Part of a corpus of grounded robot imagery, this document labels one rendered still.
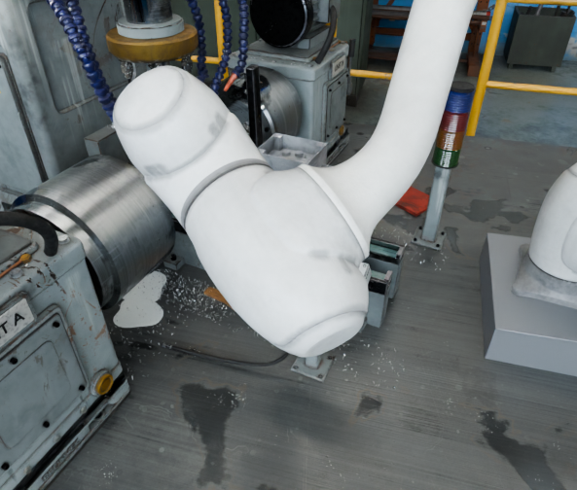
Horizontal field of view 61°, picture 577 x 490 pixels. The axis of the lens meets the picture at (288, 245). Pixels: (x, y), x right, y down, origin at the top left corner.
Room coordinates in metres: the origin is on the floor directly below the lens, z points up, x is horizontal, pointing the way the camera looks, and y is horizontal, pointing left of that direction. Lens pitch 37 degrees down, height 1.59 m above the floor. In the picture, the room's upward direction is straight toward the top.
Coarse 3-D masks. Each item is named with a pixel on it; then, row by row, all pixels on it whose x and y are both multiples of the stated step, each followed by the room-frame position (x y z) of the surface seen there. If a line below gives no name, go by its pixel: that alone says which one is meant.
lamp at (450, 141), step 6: (438, 132) 1.07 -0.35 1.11; (444, 132) 1.05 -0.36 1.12; (450, 132) 1.04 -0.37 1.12; (456, 132) 1.04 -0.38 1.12; (462, 132) 1.05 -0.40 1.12; (438, 138) 1.07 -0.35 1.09; (444, 138) 1.05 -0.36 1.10; (450, 138) 1.04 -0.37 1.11; (456, 138) 1.04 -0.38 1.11; (462, 138) 1.05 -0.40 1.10; (438, 144) 1.06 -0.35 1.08; (444, 144) 1.05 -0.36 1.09; (450, 144) 1.04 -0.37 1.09; (456, 144) 1.04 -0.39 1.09; (450, 150) 1.04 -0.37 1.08
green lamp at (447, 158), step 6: (438, 150) 1.06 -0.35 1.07; (444, 150) 1.05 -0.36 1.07; (456, 150) 1.04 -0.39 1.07; (438, 156) 1.05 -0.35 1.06; (444, 156) 1.04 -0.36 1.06; (450, 156) 1.04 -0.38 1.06; (456, 156) 1.05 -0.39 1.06; (438, 162) 1.05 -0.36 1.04; (444, 162) 1.04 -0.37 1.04; (450, 162) 1.04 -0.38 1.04; (456, 162) 1.05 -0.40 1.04
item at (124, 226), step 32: (96, 160) 0.82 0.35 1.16; (32, 192) 0.71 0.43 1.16; (64, 192) 0.71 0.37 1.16; (96, 192) 0.72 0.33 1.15; (128, 192) 0.75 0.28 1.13; (64, 224) 0.65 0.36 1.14; (96, 224) 0.67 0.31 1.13; (128, 224) 0.70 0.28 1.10; (160, 224) 0.75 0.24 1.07; (96, 256) 0.64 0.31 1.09; (128, 256) 0.67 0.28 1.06; (160, 256) 0.74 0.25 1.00; (96, 288) 0.62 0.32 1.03; (128, 288) 0.67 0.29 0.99
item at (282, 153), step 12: (264, 144) 0.93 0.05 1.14; (276, 144) 0.96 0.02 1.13; (288, 144) 0.97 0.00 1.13; (300, 144) 0.96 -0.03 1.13; (312, 144) 0.94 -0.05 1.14; (324, 144) 0.93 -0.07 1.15; (264, 156) 0.89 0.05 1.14; (276, 156) 0.88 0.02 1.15; (288, 156) 0.91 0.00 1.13; (300, 156) 0.91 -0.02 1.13; (312, 156) 0.94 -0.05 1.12; (324, 156) 0.92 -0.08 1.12; (276, 168) 0.87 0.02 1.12; (288, 168) 0.86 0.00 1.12
